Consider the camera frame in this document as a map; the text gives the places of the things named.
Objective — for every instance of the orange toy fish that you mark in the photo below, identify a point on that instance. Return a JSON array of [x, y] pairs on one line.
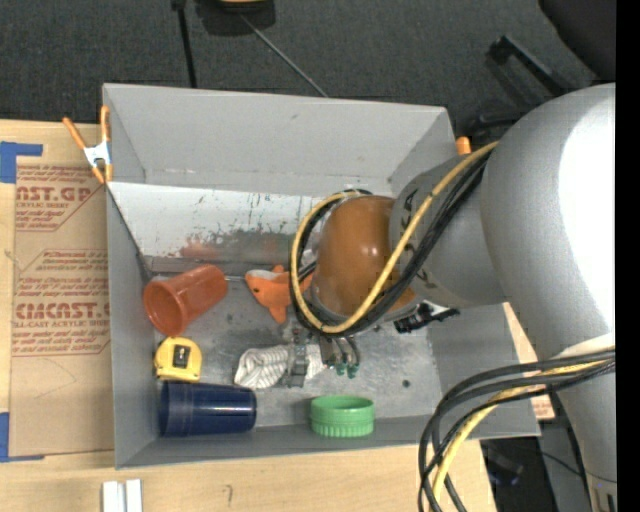
[[270, 292]]

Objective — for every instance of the dark blue plastic cup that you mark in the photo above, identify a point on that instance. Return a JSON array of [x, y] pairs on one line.
[[207, 410]]

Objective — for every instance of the black cylinder on white bracket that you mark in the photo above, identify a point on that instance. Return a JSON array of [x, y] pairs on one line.
[[417, 317]]

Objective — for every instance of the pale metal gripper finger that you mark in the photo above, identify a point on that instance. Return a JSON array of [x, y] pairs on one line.
[[303, 370], [294, 367]]

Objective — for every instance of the grey metal bin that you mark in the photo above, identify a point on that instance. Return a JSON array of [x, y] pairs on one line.
[[240, 145]]

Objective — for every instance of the brown cardboard board red print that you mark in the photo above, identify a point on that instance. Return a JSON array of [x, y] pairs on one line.
[[55, 350]]

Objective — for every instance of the yellow tape measure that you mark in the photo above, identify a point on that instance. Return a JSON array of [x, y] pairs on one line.
[[177, 357]]

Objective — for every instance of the orange plastic cup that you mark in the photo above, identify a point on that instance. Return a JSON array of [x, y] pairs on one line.
[[185, 297]]

